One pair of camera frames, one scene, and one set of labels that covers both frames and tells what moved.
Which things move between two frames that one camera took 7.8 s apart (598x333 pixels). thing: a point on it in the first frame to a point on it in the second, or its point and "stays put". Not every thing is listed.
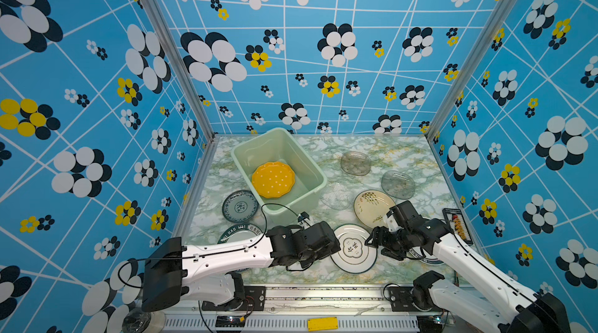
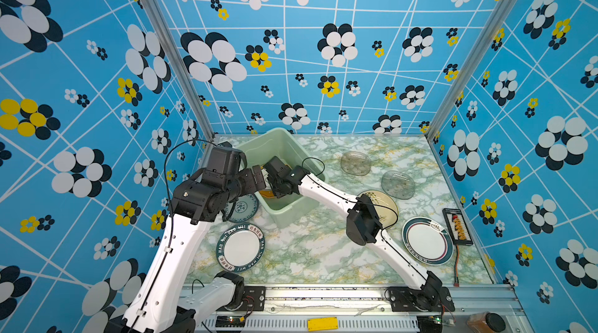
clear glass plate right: [398, 184] stays put
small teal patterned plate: [240, 205] stays put
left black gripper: [332, 249] to [253, 184]
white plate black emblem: [354, 256] to [269, 194]
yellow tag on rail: [322, 324] stays put
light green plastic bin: [283, 175] stays put
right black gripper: [378, 237] to [278, 194]
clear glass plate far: [356, 162] stays put
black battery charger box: [457, 224] stays put
